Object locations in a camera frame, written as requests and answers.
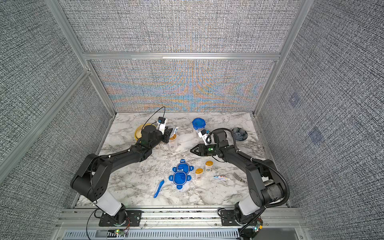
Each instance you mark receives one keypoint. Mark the blue lid lower centre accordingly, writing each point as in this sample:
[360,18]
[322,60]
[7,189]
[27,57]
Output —
[180,179]

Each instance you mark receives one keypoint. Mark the green handled fork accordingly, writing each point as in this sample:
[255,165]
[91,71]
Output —
[238,178]

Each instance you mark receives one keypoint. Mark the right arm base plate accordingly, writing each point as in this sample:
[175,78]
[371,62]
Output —
[230,218]

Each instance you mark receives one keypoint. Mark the orange cap bottle right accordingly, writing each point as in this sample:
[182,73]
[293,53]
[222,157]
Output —
[208,166]

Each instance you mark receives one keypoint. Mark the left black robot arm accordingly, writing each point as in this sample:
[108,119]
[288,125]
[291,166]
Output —
[92,178]

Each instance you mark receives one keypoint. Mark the orange cap bottle front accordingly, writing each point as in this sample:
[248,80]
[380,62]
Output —
[199,173]

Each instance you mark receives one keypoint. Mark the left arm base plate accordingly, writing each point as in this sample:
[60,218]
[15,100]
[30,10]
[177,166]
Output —
[121,219]

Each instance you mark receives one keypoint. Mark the blue toothbrush left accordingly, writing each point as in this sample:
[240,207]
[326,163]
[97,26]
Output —
[158,189]

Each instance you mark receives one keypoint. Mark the orange cap bottle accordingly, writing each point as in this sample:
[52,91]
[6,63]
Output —
[208,166]
[199,173]

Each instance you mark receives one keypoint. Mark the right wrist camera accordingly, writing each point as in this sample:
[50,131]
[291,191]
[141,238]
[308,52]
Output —
[205,136]

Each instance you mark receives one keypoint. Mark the yellow bamboo steamer basket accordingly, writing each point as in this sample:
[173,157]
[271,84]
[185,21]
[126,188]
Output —
[138,131]

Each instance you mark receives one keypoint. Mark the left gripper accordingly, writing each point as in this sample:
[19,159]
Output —
[166,134]

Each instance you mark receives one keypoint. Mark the blue lid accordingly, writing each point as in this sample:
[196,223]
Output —
[183,166]
[199,123]
[180,179]

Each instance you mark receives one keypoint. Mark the blue lid back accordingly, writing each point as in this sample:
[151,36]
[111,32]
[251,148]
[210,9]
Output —
[199,123]

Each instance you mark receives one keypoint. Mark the blue lid upper centre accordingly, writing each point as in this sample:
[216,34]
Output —
[183,166]

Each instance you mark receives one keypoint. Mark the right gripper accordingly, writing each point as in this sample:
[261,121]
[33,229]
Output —
[202,147]

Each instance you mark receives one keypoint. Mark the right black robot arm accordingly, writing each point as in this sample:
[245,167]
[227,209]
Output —
[266,185]

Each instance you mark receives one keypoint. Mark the dark blue bowl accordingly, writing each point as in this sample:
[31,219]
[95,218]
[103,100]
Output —
[240,134]

